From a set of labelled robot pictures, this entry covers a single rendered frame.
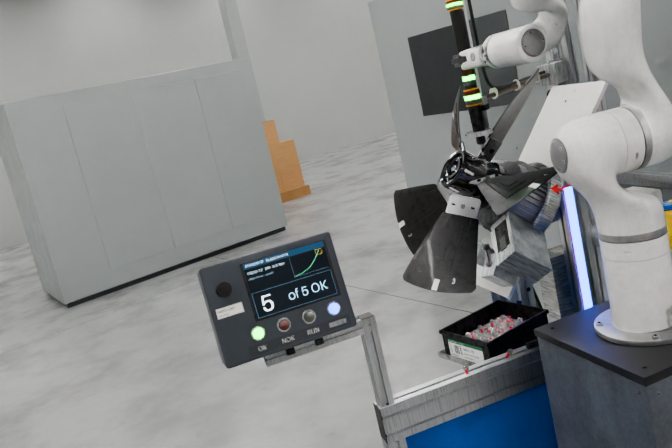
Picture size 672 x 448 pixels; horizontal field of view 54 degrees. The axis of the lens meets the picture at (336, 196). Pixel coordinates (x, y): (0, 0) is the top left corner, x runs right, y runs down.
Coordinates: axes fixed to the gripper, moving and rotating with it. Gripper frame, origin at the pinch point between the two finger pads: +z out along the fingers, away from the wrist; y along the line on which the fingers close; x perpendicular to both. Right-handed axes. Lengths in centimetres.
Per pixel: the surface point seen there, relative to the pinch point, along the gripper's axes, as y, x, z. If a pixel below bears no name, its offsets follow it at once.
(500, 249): -4, -51, -6
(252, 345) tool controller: -77, -42, -43
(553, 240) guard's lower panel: 70, -84, 84
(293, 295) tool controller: -68, -36, -42
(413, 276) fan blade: -25, -55, 7
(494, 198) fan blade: -8.6, -34.9, -16.6
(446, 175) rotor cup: -7.0, -31.0, 11.4
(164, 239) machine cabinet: -85, -112, 556
